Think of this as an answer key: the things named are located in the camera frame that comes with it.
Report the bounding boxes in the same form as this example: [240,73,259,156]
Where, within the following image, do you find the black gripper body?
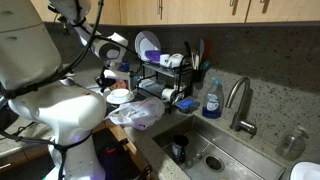
[94,73,108,88]

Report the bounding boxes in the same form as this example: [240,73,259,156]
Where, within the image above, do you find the white plastic shopping bag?
[105,96,166,131]

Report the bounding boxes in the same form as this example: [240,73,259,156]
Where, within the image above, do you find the small reddish object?
[110,79,128,91]

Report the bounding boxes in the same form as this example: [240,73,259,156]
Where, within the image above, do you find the gray plate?
[105,91,136,106]

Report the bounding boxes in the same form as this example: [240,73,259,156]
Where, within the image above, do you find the white flat appliance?
[84,84,103,94]

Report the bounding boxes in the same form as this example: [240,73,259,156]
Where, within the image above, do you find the white bowl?
[110,88,132,101]

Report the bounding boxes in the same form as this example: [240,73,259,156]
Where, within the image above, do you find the blue cup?
[118,59,131,73]

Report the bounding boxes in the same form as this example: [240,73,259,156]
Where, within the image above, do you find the purple bowl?
[144,49,162,64]

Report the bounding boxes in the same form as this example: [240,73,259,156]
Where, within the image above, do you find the black clamp with red tip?
[104,138,129,154]

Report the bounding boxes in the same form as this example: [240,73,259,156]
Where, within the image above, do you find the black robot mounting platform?
[90,128,153,180]

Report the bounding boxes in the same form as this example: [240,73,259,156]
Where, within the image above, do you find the blue sponge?
[175,96,201,114]

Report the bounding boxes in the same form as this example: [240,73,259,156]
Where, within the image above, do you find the black kitchen utensil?
[183,40,194,59]

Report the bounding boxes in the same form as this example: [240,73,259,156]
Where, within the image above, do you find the black utensil holder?
[191,66,206,84]

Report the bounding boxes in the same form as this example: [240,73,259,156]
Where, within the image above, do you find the black mug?
[171,134,190,164]

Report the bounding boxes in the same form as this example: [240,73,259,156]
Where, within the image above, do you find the teal utensil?
[201,59,212,72]

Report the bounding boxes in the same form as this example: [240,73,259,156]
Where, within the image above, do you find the blue spatula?
[198,38,205,63]

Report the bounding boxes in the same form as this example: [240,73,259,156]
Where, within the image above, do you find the red spatula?
[203,40,213,63]

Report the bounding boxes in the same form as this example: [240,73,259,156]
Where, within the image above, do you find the blue dish soap bottle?
[200,77,225,120]

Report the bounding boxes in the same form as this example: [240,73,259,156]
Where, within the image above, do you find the clear drinking glass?
[184,144,198,169]

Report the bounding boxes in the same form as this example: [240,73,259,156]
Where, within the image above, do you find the steel kitchen faucet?
[224,76,258,136]

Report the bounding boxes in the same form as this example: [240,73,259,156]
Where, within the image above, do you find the steel kitchen sink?
[151,114,286,180]

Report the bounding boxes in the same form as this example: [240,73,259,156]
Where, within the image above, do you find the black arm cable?
[0,0,141,180]

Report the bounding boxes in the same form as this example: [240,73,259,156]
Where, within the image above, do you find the black wire dish rack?
[134,54,196,114]

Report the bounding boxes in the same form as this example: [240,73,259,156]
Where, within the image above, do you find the white utensil handles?
[191,49,200,70]

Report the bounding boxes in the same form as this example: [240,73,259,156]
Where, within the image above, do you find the wooden wall cabinets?
[29,0,320,26]

